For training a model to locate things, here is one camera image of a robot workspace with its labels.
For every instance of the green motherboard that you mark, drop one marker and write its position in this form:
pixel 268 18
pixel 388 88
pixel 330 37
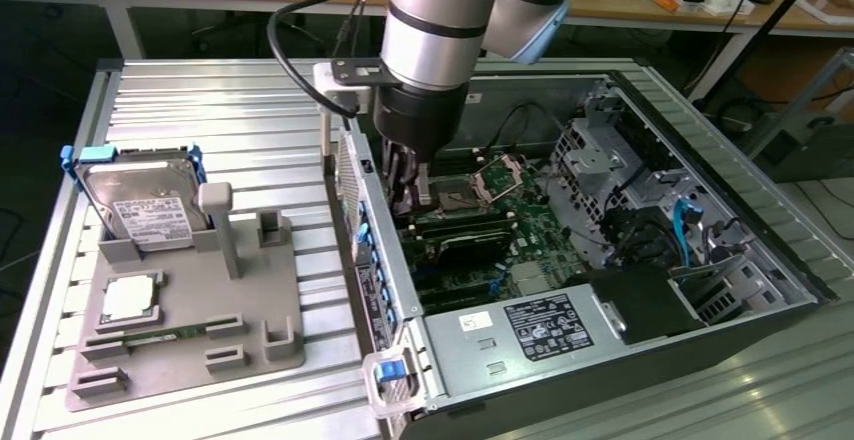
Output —
pixel 541 220

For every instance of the silver disk bay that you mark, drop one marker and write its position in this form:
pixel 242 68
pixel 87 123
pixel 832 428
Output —
pixel 731 285

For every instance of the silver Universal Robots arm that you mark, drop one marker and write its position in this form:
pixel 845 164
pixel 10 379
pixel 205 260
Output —
pixel 434 35

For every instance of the CPU socket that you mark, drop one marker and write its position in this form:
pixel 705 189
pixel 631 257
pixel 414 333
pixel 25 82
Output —
pixel 468 197

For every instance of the grey printed parts rack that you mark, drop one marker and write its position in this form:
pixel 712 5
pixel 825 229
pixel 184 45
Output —
pixel 194 310

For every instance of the blue case latch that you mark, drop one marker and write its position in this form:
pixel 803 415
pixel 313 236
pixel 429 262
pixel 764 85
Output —
pixel 389 371

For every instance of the hard disk with blue bracket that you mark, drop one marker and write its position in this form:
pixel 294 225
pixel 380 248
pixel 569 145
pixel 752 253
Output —
pixel 148 210

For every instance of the graphics card with black cooler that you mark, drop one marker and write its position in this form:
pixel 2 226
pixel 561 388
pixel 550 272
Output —
pixel 474 250

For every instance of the green bare RAM stick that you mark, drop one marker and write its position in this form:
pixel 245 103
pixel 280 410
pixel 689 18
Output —
pixel 174 335

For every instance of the silver CPU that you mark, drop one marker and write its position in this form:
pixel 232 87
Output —
pixel 130 302

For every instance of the black RAM slot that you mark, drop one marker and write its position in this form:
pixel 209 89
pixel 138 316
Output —
pixel 469 160
pixel 469 169

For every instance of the open black PC case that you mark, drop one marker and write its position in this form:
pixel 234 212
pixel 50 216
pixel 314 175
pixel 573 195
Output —
pixel 601 390

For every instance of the silver drive cage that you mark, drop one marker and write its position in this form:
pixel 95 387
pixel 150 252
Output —
pixel 588 160

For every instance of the black tripod pole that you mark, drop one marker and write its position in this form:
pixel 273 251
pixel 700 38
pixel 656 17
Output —
pixel 783 10

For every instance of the dark computer tower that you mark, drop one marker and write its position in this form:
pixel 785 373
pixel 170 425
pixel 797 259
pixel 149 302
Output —
pixel 821 155

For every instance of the black office chair base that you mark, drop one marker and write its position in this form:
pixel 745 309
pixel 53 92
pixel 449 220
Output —
pixel 254 20

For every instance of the blue card retainer clip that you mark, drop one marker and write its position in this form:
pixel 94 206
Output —
pixel 364 234
pixel 382 279
pixel 388 299
pixel 364 208
pixel 393 318
pixel 376 259

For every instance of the long black expansion slot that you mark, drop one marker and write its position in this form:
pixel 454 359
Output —
pixel 461 285
pixel 464 300

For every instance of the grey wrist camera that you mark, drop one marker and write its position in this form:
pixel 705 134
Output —
pixel 348 82

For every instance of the metal socket cover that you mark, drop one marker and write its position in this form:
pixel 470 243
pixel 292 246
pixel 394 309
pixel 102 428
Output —
pixel 502 172

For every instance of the silver chipset heatsink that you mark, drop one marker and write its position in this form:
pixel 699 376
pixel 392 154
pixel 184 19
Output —
pixel 530 276

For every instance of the white and orange device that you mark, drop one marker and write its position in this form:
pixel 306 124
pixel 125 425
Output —
pixel 715 2

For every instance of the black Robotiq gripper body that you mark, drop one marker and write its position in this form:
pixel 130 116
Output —
pixel 421 115

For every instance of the grey metal frame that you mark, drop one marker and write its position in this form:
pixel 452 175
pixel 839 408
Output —
pixel 804 97

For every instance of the grey power supply unit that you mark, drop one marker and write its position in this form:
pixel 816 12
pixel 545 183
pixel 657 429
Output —
pixel 468 360

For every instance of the black plastic fan shroud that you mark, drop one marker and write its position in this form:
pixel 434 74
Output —
pixel 641 305

